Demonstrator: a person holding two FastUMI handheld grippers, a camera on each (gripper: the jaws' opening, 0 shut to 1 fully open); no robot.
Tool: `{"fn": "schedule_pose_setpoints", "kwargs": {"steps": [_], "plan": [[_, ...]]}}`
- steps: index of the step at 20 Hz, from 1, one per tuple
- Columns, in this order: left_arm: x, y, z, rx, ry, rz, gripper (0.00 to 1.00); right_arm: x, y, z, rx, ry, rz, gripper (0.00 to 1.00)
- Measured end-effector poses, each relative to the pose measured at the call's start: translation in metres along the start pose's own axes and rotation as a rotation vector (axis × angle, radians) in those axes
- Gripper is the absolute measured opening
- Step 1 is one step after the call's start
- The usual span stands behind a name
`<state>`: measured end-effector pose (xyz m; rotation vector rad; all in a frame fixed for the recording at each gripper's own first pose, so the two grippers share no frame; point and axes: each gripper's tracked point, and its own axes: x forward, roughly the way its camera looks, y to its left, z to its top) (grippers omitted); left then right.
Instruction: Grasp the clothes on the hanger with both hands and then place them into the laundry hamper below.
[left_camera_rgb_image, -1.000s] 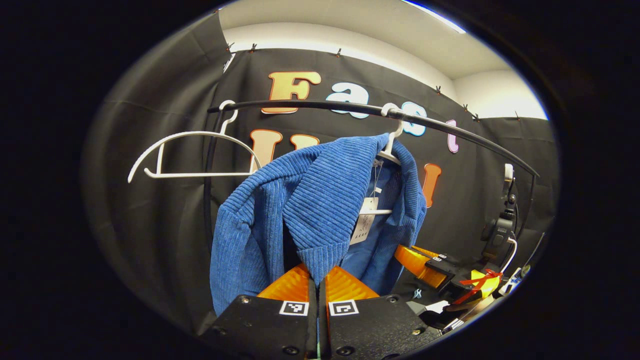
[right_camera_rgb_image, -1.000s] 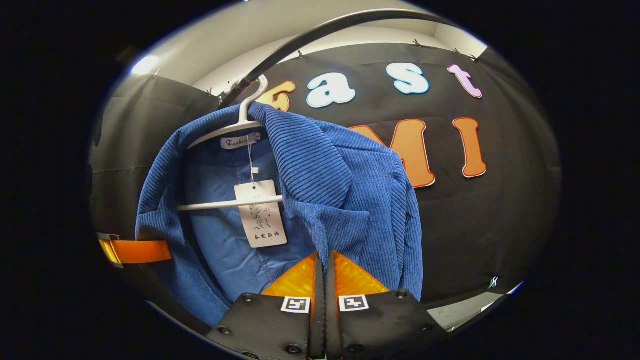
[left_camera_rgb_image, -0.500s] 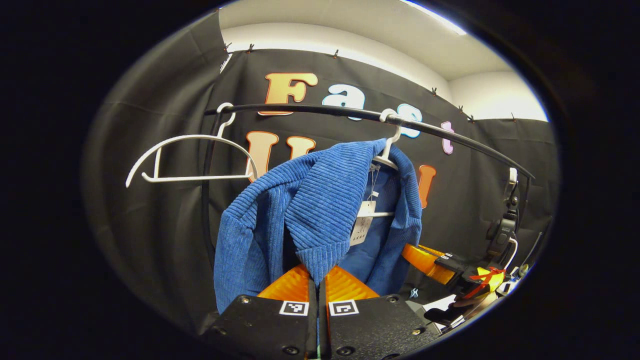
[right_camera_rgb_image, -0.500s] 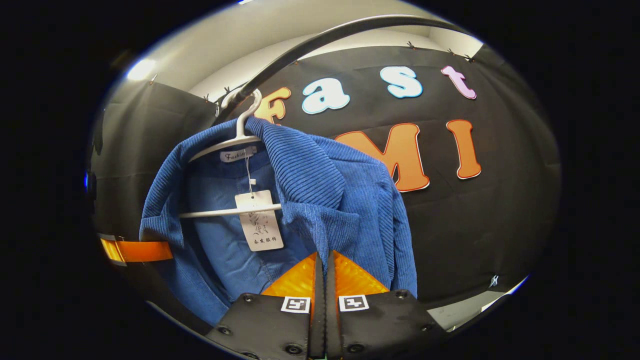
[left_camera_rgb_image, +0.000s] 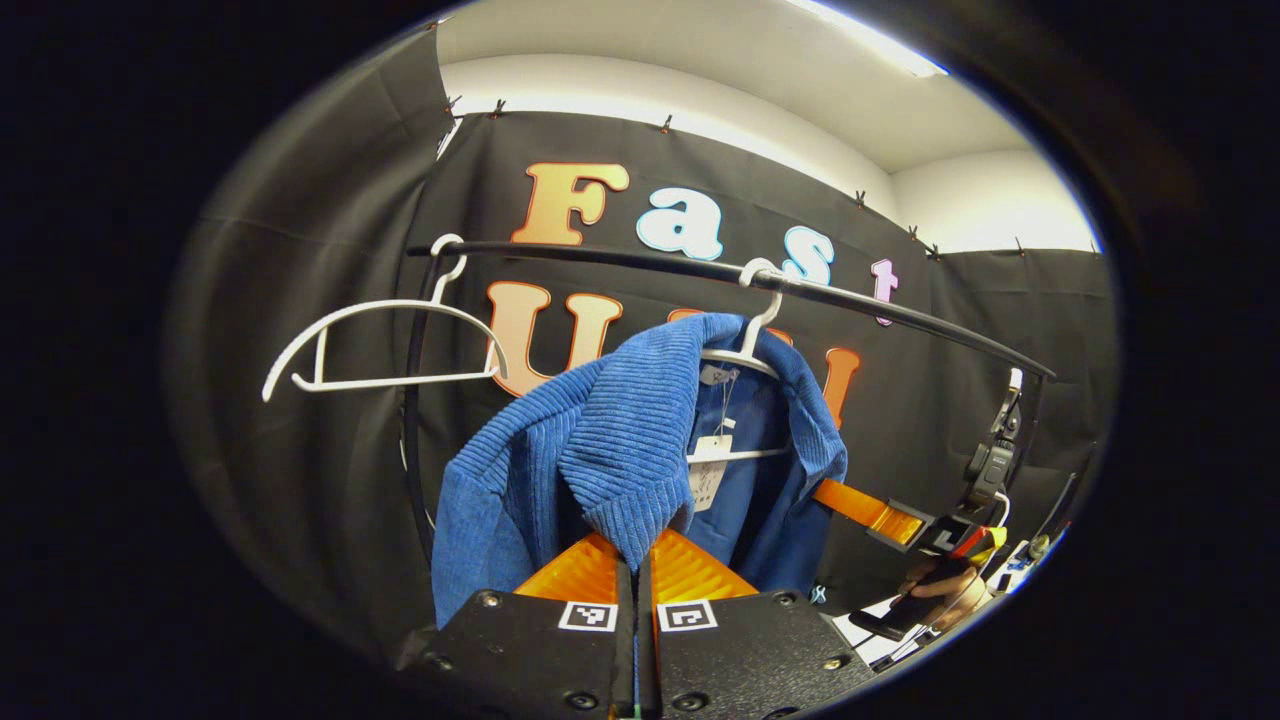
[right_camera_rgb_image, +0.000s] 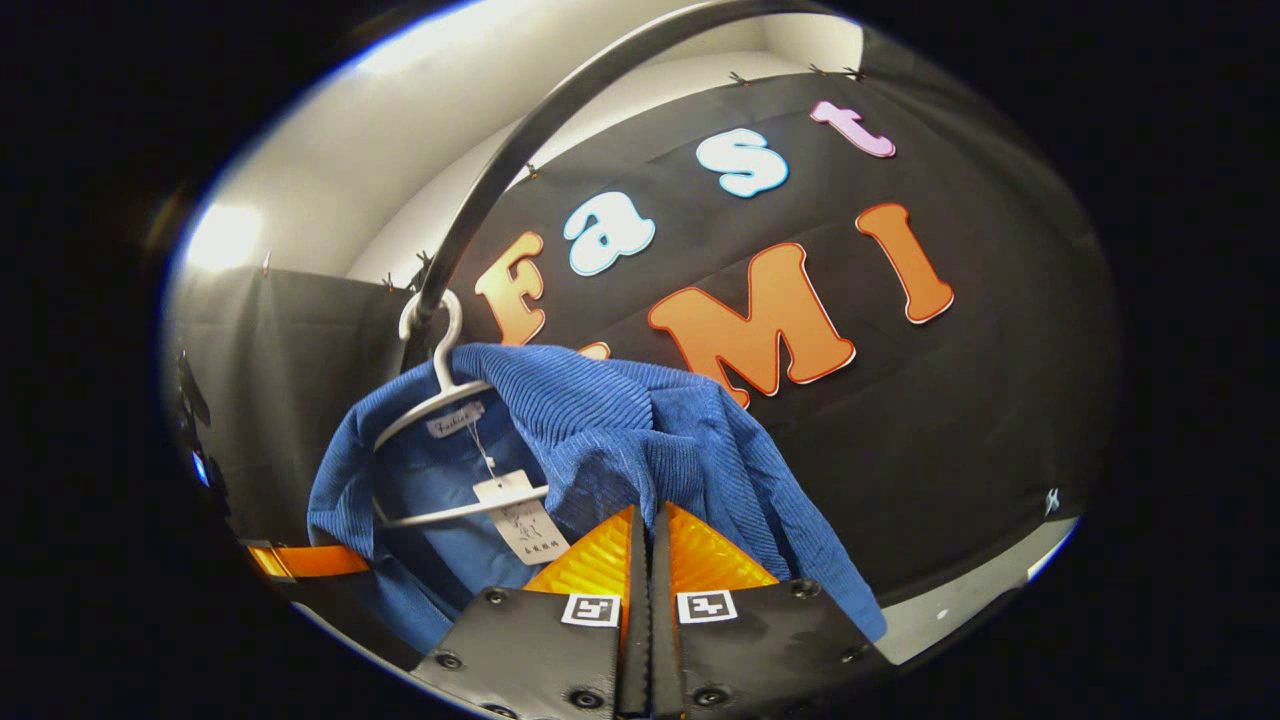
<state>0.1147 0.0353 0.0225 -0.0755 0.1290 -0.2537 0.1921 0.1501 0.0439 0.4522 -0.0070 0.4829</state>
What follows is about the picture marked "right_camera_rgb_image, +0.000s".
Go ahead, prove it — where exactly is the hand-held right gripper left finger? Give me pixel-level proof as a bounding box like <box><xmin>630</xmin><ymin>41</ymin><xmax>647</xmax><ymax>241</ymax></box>
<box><xmin>408</xmin><ymin>503</ymin><xmax>651</xmax><ymax>720</ymax></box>

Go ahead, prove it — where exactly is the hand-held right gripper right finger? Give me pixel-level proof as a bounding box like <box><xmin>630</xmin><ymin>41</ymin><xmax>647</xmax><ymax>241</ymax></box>
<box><xmin>650</xmin><ymin>500</ymin><xmax>896</xmax><ymax>720</ymax></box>

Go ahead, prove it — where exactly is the blue corduroy jacket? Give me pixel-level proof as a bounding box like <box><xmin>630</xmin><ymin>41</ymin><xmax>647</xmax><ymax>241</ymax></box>
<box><xmin>305</xmin><ymin>343</ymin><xmax>889</xmax><ymax>656</ymax></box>

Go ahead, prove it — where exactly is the white plastic clothes hanger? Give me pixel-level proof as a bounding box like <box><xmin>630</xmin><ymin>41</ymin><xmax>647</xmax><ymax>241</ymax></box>
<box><xmin>370</xmin><ymin>288</ymin><xmax>551</xmax><ymax>531</ymax></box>

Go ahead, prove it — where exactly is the black metal clothes rack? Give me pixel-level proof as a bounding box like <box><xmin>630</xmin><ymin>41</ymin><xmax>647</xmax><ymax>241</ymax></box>
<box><xmin>400</xmin><ymin>0</ymin><xmax>851</xmax><ymax>376</ymax></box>

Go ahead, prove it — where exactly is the ceiling light panel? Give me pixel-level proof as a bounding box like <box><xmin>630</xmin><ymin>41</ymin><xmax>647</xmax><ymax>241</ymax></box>
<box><xmin>185</xmin><ymin>205</ymin><xmax>266</xmax><ymax>271</ymax></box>

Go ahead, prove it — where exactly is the black backdrop cloth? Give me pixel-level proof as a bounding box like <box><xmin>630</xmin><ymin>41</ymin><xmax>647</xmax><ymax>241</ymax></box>
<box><xmin>165</xmin><ymin>70</ymin><xmax>1121</xmax><ymax>611</ymax></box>

